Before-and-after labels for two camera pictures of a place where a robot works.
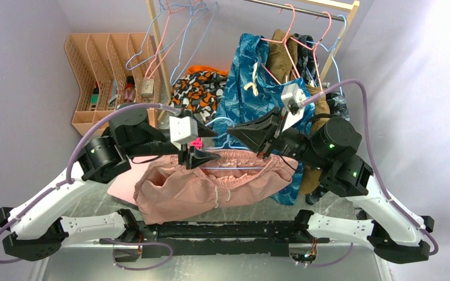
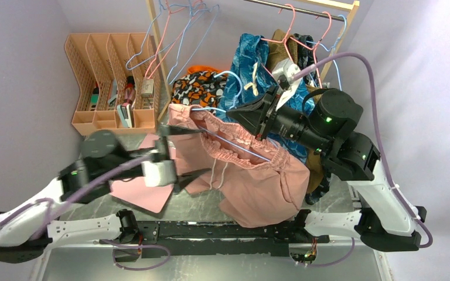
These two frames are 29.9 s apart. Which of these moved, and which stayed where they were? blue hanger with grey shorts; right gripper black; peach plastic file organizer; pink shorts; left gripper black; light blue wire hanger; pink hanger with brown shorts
Moved: pink shorts; right gripper black; left gripper black; light blue wire hanger
Stayed: peach plastic file organizer; blue hanger with grey shorts; pink hanger with brown shorts
